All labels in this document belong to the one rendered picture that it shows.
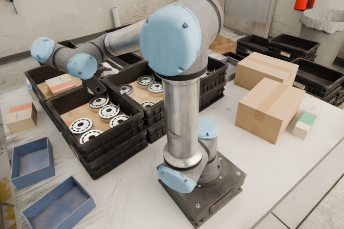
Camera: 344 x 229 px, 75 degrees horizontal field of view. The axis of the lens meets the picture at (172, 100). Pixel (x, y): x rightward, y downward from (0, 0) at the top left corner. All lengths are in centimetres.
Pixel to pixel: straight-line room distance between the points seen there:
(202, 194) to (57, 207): 57
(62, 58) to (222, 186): 68
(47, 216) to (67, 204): 8
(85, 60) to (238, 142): 82
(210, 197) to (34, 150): 88
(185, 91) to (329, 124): 109
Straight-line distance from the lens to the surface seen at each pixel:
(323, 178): 215
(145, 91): 129
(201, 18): 44
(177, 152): 62
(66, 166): 119
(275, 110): 117
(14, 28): 429
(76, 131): 110
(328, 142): 135
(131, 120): 97
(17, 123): 147
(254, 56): 163
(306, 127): 129
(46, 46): 77
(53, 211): 108
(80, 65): 70
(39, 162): 127
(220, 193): 88
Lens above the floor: 156
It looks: 37 degrees down
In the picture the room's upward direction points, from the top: 3 degrees counter-clockwise
